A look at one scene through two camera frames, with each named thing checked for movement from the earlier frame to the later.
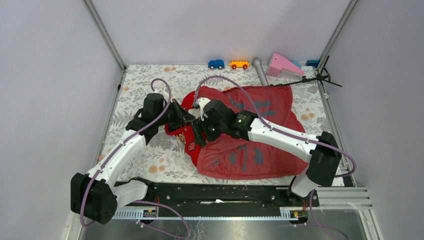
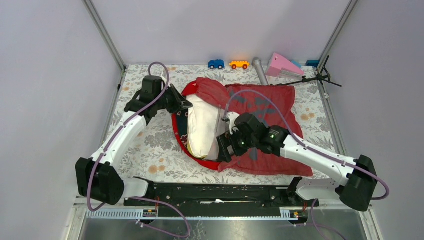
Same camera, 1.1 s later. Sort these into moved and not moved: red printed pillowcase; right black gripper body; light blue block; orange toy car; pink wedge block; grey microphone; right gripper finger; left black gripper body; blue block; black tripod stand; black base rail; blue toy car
Moved: red printed pillowcase; right black gripper body; right gripper finger; left black gripper body
Not moved: orange toy car; light blue block; blue toy car; blue block; black tripod stand; black base rail; pink wedge block; grey microphone
